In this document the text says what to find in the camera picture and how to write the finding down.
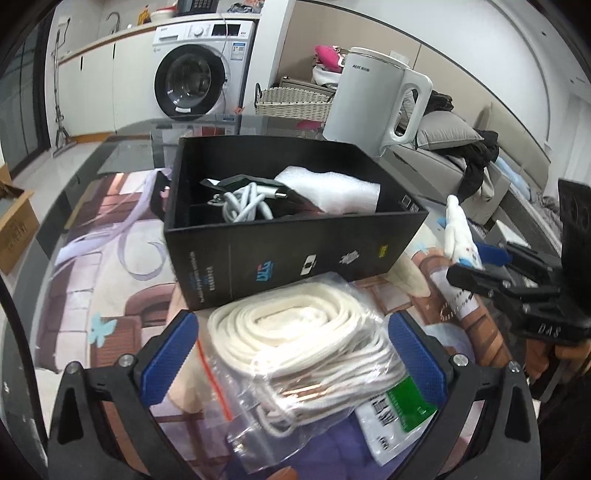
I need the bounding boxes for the black clothing on sofa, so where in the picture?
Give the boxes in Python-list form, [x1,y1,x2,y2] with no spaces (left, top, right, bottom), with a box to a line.
[423,91,499,202]

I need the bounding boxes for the anime print table mat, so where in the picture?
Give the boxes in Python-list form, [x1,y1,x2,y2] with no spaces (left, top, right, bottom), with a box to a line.
[34,168,532,480]

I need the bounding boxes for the grey sofa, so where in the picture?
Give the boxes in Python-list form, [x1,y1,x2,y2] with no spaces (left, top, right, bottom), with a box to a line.
[391,103,550,225]

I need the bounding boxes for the dark glass door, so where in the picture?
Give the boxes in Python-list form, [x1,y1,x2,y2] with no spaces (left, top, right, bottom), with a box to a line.
[1,21,49,177]

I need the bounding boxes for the floor mop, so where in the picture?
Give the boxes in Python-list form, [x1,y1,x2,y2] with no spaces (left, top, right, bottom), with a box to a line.
[51,17,76,157]

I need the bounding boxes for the open cardboard box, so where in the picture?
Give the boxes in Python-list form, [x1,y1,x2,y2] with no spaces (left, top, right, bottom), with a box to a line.
[0,164,39,275]

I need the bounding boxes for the grey pillow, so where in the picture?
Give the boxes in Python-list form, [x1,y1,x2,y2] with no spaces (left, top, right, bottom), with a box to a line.
[416,111,483,151]

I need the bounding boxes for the white plush bunny toy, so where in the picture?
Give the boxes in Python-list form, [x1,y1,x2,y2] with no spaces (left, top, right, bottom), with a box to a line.
[444,195,483,270]

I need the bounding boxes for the green white medicine packet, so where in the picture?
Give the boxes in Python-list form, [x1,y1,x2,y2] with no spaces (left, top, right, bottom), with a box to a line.
[355,375,438,466]

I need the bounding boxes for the white wicker basket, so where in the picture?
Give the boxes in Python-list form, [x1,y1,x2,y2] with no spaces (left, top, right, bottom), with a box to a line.
[253,84,335,122]

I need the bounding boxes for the black cardboard box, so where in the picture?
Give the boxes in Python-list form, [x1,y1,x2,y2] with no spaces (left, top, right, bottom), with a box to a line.
[163,136,428,310]

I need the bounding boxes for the black rice cooker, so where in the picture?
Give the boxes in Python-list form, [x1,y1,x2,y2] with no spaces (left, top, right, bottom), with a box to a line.
[176,0,219,16]

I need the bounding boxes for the white cable in box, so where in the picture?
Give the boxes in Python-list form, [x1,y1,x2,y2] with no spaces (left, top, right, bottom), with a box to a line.
[202,180,286,224]

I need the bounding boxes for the white washing machine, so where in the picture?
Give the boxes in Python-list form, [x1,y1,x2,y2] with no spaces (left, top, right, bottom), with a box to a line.
[152,19,256,120]

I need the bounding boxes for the right hand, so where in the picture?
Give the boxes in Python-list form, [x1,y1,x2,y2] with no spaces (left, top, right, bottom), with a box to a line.
[525,339,591,380]

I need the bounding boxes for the bag of white rope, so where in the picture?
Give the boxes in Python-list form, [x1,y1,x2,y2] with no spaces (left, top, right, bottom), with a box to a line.
[205,274,407,473]

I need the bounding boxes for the white electric kettle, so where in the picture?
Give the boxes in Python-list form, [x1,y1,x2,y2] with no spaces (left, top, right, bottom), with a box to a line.
[324,47,433,157]

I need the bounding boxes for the white kitchen cabinet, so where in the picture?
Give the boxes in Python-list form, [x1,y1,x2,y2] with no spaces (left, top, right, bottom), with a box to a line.
[59,24,156,138]

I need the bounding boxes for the pink clothing pile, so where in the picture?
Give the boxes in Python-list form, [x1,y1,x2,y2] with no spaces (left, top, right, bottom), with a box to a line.
[312,45,349,89]

